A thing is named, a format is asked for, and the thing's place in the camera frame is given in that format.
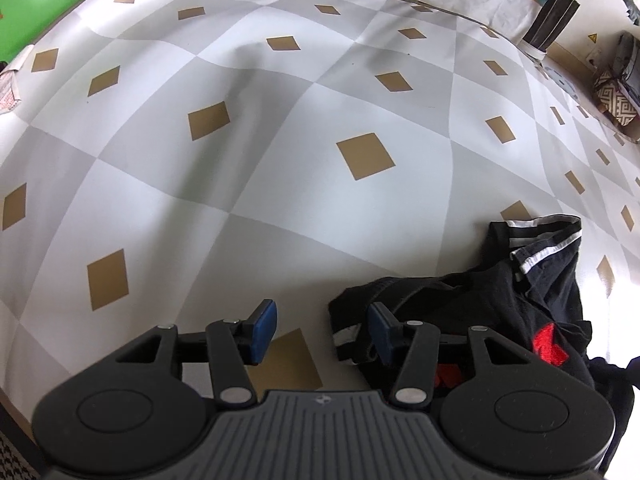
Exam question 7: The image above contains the houndstooth patterned rug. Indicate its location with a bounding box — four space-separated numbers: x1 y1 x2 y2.
0 430 43 480

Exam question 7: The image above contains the patterned woven basket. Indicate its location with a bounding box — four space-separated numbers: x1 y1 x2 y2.
594 71 640 126

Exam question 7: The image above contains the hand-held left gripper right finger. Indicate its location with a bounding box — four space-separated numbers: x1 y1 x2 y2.
367 302 531 408

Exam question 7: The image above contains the low table with marbled cloth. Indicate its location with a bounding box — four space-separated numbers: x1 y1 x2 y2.
285 0 551 41

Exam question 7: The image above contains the white paper with red print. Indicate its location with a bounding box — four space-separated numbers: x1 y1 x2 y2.
0 57 23 113

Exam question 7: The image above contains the grey backpack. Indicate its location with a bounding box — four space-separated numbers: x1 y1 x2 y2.
612 31 640 96

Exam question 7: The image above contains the black t-shirt with red print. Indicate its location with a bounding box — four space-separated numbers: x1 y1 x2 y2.
328 214 636 466

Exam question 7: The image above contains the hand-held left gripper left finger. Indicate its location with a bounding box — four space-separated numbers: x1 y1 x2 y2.
116 299 278 408

